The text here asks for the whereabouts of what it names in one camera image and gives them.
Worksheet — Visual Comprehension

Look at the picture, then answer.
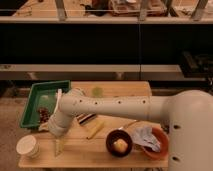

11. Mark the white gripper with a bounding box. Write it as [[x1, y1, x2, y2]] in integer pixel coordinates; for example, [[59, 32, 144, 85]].
[[48, 112, 74, 156]]

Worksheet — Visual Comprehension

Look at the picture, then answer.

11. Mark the yellow banana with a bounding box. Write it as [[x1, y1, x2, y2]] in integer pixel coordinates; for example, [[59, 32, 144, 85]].
[[87, 121, 104, 139]]

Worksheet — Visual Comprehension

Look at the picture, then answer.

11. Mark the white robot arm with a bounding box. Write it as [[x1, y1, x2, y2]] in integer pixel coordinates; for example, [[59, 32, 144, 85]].
[[48, 88, 213, 171]]

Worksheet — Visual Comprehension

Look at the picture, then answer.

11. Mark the white paper cup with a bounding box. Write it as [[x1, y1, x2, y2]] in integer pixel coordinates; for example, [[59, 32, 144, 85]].
[[16, 135, 40, 158]]

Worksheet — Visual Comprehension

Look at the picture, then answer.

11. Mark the red grapes bunch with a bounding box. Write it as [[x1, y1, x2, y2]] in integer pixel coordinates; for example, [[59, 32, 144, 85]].
[[37, 107, 49, 122]]

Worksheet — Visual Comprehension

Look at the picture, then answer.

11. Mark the striped black white object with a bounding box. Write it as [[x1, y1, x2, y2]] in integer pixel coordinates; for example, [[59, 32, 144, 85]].
[[76, 114, 96, 125]]

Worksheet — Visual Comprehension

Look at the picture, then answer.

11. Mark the green plastic tray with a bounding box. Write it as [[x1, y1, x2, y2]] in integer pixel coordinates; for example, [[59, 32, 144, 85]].
[[20, 80, 70, 129]]

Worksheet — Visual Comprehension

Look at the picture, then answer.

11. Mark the white brush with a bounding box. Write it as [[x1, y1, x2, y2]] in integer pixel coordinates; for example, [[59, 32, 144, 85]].
[[54, 89, 62, 113]]

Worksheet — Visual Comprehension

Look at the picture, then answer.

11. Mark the dark brown bowl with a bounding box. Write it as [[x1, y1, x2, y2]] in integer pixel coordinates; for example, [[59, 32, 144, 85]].
[[106, 130, 133, 157]]

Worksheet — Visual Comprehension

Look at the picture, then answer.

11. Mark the light green round object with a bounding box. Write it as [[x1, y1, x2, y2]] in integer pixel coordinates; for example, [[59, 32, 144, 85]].
[[92, 87, 103, 97]]

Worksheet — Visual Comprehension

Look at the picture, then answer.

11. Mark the yellow round fruit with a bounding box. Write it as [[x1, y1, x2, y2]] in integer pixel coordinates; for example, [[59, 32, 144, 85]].
[[113, 139, 128, 153]]

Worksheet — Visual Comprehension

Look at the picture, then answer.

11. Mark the metal spoon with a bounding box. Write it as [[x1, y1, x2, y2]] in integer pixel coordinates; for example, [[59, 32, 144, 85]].
[[118, 120, 139, 130]]

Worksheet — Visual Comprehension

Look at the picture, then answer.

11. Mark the crumpled grey cloth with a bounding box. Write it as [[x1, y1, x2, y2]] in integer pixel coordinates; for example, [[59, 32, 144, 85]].
[[131, 126, 160, 152]]

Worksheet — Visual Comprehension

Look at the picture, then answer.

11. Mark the orange bowl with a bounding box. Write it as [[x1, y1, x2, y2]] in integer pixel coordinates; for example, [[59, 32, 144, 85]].
[[142, 127, 169, 160]]

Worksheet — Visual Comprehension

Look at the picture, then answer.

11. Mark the black box on shelf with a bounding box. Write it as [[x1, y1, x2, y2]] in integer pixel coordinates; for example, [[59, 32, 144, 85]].
[[179, 51, 213, 78]]

